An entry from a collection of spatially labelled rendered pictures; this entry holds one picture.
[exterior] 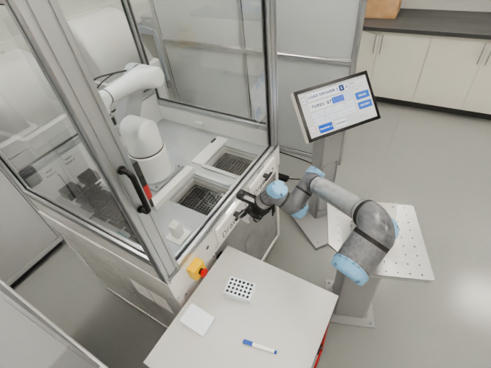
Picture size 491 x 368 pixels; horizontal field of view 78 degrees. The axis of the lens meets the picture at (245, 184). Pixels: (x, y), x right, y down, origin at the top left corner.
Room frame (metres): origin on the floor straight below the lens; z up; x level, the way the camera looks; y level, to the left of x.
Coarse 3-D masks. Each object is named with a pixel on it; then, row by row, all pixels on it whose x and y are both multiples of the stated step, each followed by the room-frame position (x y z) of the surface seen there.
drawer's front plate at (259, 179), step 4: (272, 160) 1.36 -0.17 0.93; (268, 164) 1.32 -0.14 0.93; (272, 164) 1.35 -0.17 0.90; (264, 168) 1.30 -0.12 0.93; (268, 168) 1.31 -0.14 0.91; (260, 172) 1.26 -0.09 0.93; (264, 172) 1.28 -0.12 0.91; (268, 172) 1.31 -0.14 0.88; (256, 176) 1.24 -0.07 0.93; (260, 176) 1.24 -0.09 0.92; (256, 180) 1.20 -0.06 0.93; (260, 180) 1.23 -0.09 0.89; (252, 184) 1.18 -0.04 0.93; (256, 184) 1.20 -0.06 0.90; (260, 184) 1.23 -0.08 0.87; (264, 184) 1.27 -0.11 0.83; (248, 188) 1.16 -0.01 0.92; (252, 188) 1.16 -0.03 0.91; (256, 188) 1.20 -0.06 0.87; (248, 192) 1.16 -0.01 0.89; (252, 192) 1.16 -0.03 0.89
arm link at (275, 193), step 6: (276, 180) 0.89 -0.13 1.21; (270, 186) 0.86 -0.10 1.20; (276, 186) 0.86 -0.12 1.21; (282, 186) 0.86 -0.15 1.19; (264, 192) 0.88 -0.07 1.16; (270, 192) 0.85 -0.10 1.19; (276, 192) 0.83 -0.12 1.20; (282, 192) 0.84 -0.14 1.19; (264, 198) 0.86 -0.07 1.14; (270, 198) 0.84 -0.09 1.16; (276, 198) 0.83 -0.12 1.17; (282, 198) 0.84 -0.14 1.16; (270, 204) 0.86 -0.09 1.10; (276, 204) 0.84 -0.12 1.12
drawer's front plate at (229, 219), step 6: (240, 204) 1.06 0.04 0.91; (246, 204) 1.10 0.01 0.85; (234, 210) 1.01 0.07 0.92; (240, 210) 1.06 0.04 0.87; (228, 216) 0.97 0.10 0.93; (234, 216) 1.01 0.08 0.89; (222, 222) 0.94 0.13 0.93; (228, 222) 0.96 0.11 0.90; (234, 222) 1.00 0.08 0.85; (216, 228) 0.91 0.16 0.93; (222, 228) 0.92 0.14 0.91; (228, 228) 0.96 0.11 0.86; (216, 234) 0.90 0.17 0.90; (222, 234) 0.92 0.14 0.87; (222, 240) 0.91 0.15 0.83
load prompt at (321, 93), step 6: (342, 84) 1.70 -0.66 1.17; (348, 84) 1.70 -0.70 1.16; (324, 90) 1.66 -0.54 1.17; (330, 90) 1.66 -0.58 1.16; (336, 90) 1.67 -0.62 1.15; (342, 90) 1.67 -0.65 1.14; (348, 90) 1.68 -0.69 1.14; (306, 96) 1.61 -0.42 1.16; (312, 96) 1.62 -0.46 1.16; (318, 96) 1.62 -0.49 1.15; (324, 96) 1.63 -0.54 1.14
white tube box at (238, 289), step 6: (228, 282) 0.70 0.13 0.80; (234, 282) 0.70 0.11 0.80; (240, 282) 0.70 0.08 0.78; (246, 282) 0.69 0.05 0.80; (228, 288) 0.67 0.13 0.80; (234, 288) 0.66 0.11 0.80; (240, 288) 0.66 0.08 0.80; (246, 288) 0.67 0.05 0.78; (252, 288) 0.65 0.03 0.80; (228, 294) 0.64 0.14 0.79; (234, 294) 0.64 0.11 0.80; (240, 294) 0.63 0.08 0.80; (246, 294) 0.63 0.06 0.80; (252, 294) 0.63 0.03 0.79; (240, 300) 0.62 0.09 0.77; (246, 300) 0.61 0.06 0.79
